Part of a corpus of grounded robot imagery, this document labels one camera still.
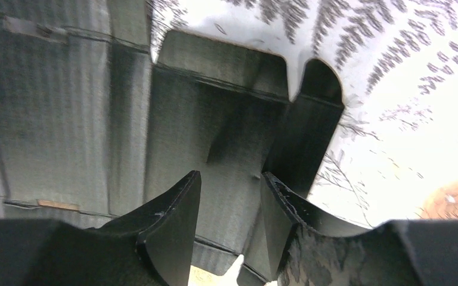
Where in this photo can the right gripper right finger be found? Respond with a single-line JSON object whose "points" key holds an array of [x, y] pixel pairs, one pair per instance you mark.
{"points": [[308, 246]]}

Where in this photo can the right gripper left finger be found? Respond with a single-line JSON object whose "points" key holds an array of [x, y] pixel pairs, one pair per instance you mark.
{"points": [[151, 245]]}

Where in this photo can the black paper box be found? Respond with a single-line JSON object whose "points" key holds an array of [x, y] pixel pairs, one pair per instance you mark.
{"points": [[137, 139]]}

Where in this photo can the floral tablecloth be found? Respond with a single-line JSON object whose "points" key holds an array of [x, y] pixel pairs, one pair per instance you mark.
{"points": [[353, 105]]}

